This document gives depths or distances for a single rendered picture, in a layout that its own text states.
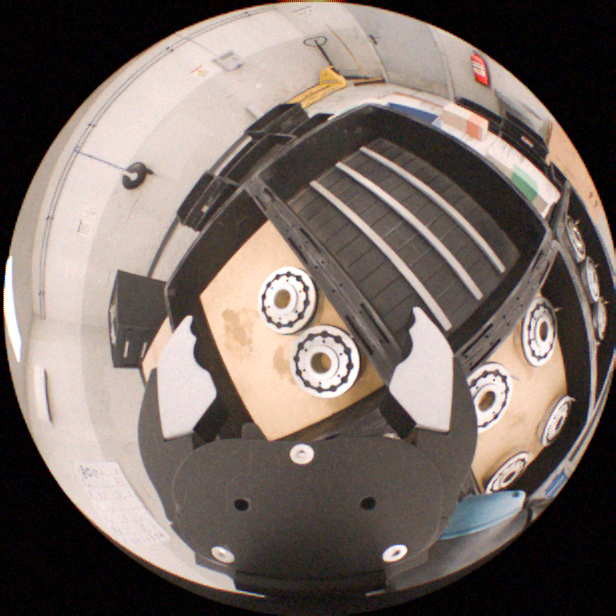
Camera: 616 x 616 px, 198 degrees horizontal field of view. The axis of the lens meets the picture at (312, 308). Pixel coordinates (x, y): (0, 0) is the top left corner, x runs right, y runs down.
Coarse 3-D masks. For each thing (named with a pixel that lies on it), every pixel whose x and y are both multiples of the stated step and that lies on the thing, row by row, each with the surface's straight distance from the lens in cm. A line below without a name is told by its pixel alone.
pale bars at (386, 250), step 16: (384, 160) 42; (352, 176) 40; (320, 192) 40; (384, 192) 36; (432, 192) 37; (400, 208) 34; (448, 208) 35; (416, 224) 32; (464, 224) 34; (432, 240) 32; (480, 240) 34; (448, 256) 31; (496, 256) 34; (400, 272) 30; (464, 272) 31; (416, 288) 29; (432, 304) 29
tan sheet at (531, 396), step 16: (512, 336) 35; (496, 352) 33; (512, 352) 35; (560, 352) 46; (512, 368) 36; (528, 368) 38; (544, 368) 42; (560, 368) 47; (512, 384) 36; (528, 384) 39; (544, 384) 43; (560, 384) 49; (480, 400) 34; (512, 400) 38; (528, 400) 41; (544, 400) 45; (512, 416) 39; (528, 416) 43; (496, 432) 39; (512, 432) 42; (528, 432) 46; (480, 448) 39; (496, 448) 41; (512, 448) 44; (528, 448) 49; (480, 464) 42; (480, 480) 45
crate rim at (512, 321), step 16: (560, 256) 34; (528, 288) 25; (576, 288) 36; (528, 304) 25; (512, 320) 23; (496, 336) 22; (480, 352) 21; (592, 352) 43; (464, 368) 20; (592, 368) 45; (592, 384) 47; (560, 464) 52; (544, 480) 50; (528, 496) 49
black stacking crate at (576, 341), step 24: (552, 264) 36; (552, 288) 39; (576, 312) 38; (576, 336) 41; (576, 360) 45; (576, 384) 50; (576, 408) 55; (576, 432) 55; (552, 456) 53; (528, 480) 52
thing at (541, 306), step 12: (540, 300) 36; (528, 312) 33; (540, 312) 35; (552, 312) 38; (528, 324) 34; (552, 324) 38; (528, 336) 33; (552, 336) 38; (528, 348) 33; (540, 348) 36; (552, 348) 38; (528, 360) 34; (540, 360) 36
